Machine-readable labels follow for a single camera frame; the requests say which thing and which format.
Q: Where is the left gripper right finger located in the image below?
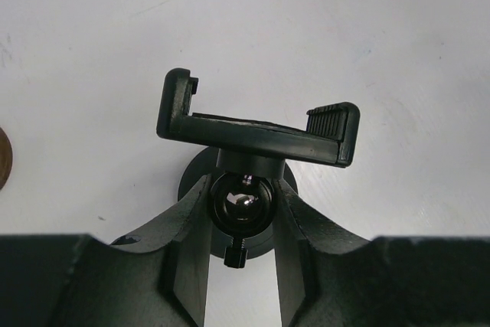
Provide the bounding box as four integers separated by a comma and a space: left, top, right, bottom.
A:
273, 181, 489, 326

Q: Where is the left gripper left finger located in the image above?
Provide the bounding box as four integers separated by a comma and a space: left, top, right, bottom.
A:
1, 176, 211, 326

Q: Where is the black stand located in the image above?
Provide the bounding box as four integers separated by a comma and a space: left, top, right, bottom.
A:
156, 68, 361, 269

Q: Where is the wooden-base phone stand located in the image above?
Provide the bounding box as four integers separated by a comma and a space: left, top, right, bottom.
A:
0, 128, 13, 190

